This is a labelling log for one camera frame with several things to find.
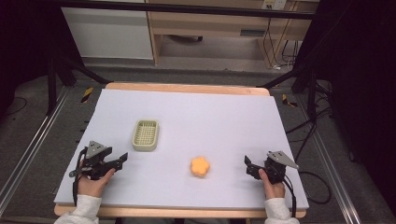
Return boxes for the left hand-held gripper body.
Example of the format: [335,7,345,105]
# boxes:
[68,140,115,182]

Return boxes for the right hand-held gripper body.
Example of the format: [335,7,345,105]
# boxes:
[262,150,300,186]

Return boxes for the person's right hand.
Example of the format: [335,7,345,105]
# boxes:
[258,168,286,201]

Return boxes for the person's left hand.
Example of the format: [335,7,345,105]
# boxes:
[77,168,117,199]

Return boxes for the beige slotted soap dish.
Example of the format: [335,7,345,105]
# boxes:
[131,119,160,153]

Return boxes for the orange flower-shaped soap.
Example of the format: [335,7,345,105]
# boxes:
[190,156,211,178]

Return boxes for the yellow black striped floor marker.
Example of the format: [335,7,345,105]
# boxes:
[80,86,94,104]
[281,93,298,108]

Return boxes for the white table mat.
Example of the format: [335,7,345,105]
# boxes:
[53,88,310,210]

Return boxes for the black metal stand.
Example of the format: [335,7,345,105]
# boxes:
[46,55,112,117]
[257,66,318,122]

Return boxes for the wooden table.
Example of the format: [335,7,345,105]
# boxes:
[53,81,308,219]

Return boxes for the white cabinet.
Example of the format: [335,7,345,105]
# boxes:
[61,7,154,61]

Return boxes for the light wooden desk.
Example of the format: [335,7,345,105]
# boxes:
[145,0,319,68]

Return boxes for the white power strip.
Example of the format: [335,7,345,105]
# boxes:
[262,0,287,11]

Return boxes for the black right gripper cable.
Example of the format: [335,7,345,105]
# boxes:
[274,166,297,218]

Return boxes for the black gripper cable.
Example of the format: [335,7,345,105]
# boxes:
[71,147,89,207]
[274,166,297,218]

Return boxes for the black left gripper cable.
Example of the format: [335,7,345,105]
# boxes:
[71,147,89,207]

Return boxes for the black floor cable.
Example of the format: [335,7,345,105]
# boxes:
[285,78,333,205]

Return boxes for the metal floor rail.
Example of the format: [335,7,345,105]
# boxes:
[295,92,362,224]
[0,85,73,216]

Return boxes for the cables under desk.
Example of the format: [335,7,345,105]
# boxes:
[262,17,302,71]

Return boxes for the black horizontal frame bar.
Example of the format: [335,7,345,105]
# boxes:
[55,0,316,21]

